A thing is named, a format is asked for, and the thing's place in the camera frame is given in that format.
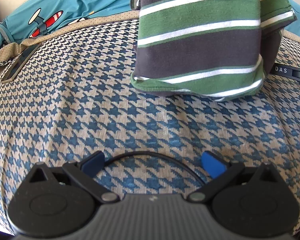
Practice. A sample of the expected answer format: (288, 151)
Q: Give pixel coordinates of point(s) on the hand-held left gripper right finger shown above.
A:
(212, 163)

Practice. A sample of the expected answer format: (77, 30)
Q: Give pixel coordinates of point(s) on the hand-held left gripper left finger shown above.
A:
(93, 163)

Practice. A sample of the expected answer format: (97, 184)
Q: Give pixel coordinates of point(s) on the green grey striped shirt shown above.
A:
(197, 40)

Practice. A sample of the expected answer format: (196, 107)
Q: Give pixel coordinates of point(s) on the blue beige houndstooth blanket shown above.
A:
(115, 100)

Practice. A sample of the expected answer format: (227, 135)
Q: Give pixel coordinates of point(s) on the gold edged smartphone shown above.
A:
(21, 61)

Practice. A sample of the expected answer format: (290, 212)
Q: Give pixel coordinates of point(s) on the teal cloth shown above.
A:
(0, 37)

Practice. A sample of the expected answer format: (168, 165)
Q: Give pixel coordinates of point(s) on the teal airplane print shirt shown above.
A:
(72, 2)

